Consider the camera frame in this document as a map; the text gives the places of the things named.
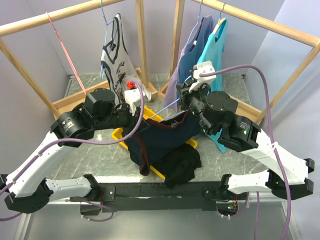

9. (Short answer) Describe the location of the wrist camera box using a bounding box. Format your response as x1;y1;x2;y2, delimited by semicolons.
124;80;141;115
189;60;216;93

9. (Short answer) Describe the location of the wooden clothes rack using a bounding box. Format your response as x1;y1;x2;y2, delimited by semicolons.
158;0;320;126
0;0;159;120

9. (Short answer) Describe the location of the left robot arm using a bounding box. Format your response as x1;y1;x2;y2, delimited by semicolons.
0;88;149;214

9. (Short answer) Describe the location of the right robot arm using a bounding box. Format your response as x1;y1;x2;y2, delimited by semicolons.
176;83;315;200

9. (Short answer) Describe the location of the black crumpled garment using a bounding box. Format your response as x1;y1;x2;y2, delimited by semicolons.
152;143;202;189

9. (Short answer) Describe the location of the turquoise hanging shirt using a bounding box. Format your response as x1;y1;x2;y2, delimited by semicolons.
197;17;228;154

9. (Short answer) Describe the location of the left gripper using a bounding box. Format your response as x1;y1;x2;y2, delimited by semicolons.
94;99;151;137

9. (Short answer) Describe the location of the wooden hanger of turquoise shirt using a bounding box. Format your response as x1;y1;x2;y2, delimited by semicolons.
212;2;226;34

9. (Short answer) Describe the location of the black base bar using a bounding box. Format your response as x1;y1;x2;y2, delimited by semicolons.
69;181;251;219

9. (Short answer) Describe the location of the left wooden clothes rack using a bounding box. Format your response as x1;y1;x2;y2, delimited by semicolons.
0;0;159;120

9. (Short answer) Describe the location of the right wooden clothes rack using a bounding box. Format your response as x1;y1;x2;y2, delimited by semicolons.
158;0;320;126

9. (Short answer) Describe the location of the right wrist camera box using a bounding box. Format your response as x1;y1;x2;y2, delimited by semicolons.
189;60;216;93

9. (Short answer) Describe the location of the blue hanger of white top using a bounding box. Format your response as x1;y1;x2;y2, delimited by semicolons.
100;0;114;81

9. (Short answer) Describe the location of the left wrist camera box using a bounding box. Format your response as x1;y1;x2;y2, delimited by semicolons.
124;80;141;115

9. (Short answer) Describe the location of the navy maroon-trimmed tank top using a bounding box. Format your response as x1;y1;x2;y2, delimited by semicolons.
124;110;201;177

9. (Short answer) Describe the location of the light blue wire hanger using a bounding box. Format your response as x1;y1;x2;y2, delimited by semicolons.
148;97;191;124

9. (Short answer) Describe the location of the blue hanger of purple shirt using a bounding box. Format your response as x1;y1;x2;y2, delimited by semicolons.
186;0;205;48

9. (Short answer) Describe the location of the yellow plastic tray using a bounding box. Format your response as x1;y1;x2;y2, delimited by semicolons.
111;105;198;181

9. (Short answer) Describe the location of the white grey hanging tank top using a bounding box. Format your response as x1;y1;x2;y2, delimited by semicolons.
101;13;142;104

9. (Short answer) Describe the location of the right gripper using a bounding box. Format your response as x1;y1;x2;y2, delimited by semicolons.
176;79;214;136

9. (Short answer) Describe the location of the purple hanging shirt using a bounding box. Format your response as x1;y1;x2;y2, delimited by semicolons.
163;15;214;110

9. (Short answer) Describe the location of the pink hanger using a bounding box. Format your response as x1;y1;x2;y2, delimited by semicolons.
46;12;87;95

